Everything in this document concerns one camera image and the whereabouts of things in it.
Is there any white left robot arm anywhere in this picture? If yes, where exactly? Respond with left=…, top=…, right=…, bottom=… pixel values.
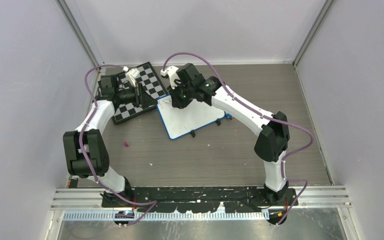
left=62, top=75, right=155, bottom=207

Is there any blue framed whiteboard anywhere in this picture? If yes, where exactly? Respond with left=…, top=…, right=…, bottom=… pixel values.
left=156, top=94, right=225, bottom=140

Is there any black white chessboard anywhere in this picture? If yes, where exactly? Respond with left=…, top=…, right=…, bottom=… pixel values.
left=97, top=61, right=168, bottom=125

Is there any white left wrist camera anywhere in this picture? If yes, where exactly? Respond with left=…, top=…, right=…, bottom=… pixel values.
left=125, top=67, right=140, bottom=87

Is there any wooden toy car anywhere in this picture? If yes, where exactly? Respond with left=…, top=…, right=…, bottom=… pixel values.
left=225, top=113, right=233, bottom=120

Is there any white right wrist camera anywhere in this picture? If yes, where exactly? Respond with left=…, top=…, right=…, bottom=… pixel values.
left=160, top=66, right=180, bottom=82

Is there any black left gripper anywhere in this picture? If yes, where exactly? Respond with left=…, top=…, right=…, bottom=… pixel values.
left=115, top=82, right=158, bottom=109

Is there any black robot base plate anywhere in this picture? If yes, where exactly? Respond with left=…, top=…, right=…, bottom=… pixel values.
left=101, top=186, right=298, bottom=214

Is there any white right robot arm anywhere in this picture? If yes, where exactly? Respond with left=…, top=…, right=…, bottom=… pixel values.
left=160, top=63, right=290, bottom=205

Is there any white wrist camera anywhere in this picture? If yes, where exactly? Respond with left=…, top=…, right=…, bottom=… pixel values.
left=160, top=66, right=180, bottom=82
left=125, top=67, right=140, bottom=87

